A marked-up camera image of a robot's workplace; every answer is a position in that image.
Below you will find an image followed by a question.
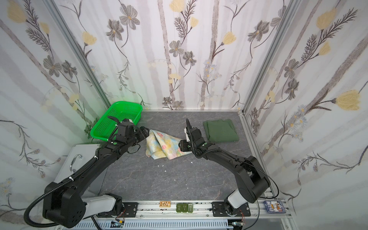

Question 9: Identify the green skirt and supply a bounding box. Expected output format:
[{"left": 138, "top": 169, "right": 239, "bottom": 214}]
[{"left": 203, "top": 119, "right": 239, "bottom": 143}]

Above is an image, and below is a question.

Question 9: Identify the small wooden tag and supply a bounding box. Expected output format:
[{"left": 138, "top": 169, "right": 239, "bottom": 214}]
[{"left": 159, "top": 201, "right": 171, "bottom": 208}]

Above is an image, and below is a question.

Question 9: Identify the white vented cable duct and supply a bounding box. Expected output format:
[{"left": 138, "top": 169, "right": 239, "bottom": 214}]
[{"left": 67, "top": 219, "right": 233, "bottom": 230}]

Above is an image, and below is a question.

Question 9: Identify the floral pastel skirt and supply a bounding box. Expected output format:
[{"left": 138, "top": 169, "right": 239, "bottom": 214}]
[{"left": 145, "top": 130, "right": 192, "bottom": 160}]

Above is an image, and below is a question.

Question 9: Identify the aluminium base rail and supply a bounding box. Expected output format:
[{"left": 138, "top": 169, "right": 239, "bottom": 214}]
[{"left": 54, "top": 199, "right": 292, "bottom": 220}]

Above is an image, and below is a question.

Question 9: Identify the green tag block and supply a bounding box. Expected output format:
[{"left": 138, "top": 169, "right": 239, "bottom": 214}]
[{"left": 176, "top": 203, "right": 194, "bottom": 213}]

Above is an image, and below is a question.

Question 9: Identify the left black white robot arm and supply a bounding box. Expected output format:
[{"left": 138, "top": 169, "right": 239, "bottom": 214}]
[{"left": 24, "top": 117, "right": 150, "bottom": 228}]

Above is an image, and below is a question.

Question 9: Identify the green plastic basket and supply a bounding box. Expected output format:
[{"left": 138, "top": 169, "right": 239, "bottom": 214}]
[{"left": 90, "top": 100, "right": 143, "bottom": 142}]

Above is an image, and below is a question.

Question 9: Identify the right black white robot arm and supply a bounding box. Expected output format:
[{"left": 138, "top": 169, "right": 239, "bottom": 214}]
[{"left": 178, "top": 119, "right": 271, "bottom": 215}]

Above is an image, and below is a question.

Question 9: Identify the silver aluminium case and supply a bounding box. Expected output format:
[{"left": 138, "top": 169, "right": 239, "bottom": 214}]
[{"left": 54, "top": 144, "right": 107, "bottom": 197}]

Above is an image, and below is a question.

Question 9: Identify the blue patterned card box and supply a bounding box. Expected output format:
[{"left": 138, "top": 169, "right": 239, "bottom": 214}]
[{"left": 264, "top": 200, "right": 286, "bottom": 214}]

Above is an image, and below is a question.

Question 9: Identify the black mounting plate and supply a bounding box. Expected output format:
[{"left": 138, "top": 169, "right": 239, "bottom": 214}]
[
  {"left": 122, "top": 202, "right": 138, "bottom": 218},
  {"left": 211, "top": 201, "right": 251, "bottom": 217}
]

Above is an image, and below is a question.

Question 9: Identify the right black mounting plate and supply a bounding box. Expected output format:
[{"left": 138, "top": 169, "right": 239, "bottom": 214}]
[{"left": 211, "top": 201, "right": 251, "bottom": 217}]

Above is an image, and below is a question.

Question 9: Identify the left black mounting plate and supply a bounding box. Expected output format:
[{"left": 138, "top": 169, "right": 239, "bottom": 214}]
[{"left": 122, "top": 202, "right": 138, "bottom": 218}]

